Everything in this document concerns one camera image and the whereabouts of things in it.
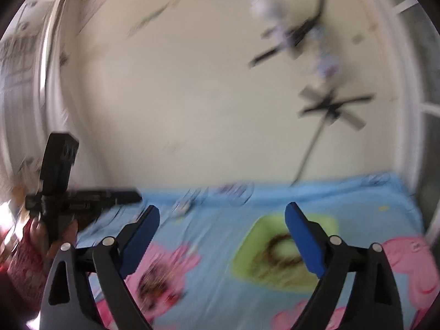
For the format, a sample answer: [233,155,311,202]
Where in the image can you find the blue cartoon printed blanket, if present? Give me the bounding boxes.
[74,174,427,330]

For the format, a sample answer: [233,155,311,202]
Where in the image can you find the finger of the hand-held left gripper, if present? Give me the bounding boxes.
[69,187,143,222]

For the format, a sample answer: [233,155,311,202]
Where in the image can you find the green plastic tray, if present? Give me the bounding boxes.
[232,214,339,293]

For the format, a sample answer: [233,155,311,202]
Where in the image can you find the thin wall cable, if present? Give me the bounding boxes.
[291,117,328,187]

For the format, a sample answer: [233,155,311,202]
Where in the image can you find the white door frame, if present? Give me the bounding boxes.
[34,0,81,193]

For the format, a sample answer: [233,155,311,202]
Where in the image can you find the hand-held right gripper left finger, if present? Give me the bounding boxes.
[39,205,161,330]

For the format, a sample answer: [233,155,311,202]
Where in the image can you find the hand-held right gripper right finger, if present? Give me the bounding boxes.
[285,203,404,330]

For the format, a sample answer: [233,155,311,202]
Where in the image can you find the brown jewelry pieces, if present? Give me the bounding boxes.
[250,234,298,281]

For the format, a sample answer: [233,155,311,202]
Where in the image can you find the person's left hand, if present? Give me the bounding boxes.
[29,213,79,260]

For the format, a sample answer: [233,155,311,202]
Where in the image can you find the black tape cross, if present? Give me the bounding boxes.
[298,87,375,131]
[249,0,328,70]

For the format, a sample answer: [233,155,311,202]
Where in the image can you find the small white device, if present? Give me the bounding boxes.
[173,199,194,218]

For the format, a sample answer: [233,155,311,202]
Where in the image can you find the white object taped to wall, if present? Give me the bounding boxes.
[249,0,342,88]

